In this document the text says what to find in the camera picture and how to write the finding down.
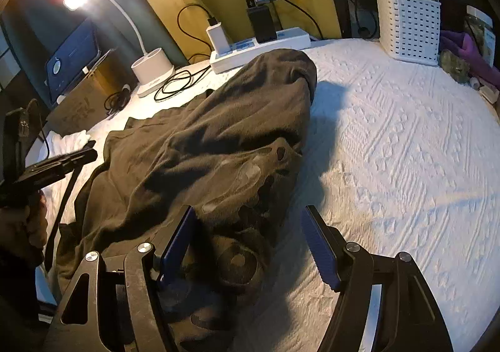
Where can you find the grey crumpled object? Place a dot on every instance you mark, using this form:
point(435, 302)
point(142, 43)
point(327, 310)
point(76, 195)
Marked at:
point(455, 64)

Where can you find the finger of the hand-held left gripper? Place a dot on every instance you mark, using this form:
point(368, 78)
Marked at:
point(58, 162)

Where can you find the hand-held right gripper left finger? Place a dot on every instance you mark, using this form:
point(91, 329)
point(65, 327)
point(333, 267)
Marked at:
point(177, 242)

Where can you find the white charger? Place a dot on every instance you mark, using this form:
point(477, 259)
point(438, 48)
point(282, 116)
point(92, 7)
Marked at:
point(218, 39)

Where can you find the brown t-shirt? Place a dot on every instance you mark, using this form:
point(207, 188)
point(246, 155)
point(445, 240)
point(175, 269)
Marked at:
point(218, 133)

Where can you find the black charger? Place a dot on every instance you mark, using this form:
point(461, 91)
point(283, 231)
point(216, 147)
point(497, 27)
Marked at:
point(261, 23)

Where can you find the white plastic basket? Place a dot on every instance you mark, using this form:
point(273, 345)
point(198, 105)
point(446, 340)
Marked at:
point(408, 27)

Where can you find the white power strip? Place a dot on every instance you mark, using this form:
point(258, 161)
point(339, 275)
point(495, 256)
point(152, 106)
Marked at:
point(285, 41)

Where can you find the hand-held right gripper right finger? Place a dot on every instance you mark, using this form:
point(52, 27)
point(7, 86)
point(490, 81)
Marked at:
point(320, 246)

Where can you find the cardboard box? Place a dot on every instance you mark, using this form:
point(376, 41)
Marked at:
point(90, 102)

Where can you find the person's left hand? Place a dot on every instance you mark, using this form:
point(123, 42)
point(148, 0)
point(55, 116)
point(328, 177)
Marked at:
point(33, 223)

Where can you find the purple cloth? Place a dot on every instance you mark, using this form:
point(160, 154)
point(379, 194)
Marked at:
point(463, 45)

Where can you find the tablet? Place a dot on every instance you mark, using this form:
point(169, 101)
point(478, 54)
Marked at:
point(72, 59)

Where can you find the white textured bedspread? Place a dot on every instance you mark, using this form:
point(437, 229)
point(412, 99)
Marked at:
point(390, 164)

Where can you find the clear jar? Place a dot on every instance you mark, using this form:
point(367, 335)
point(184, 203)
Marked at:
point(480, 31)

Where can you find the white desk lamp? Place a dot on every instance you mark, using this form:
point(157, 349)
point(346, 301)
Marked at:
point(152, 70)

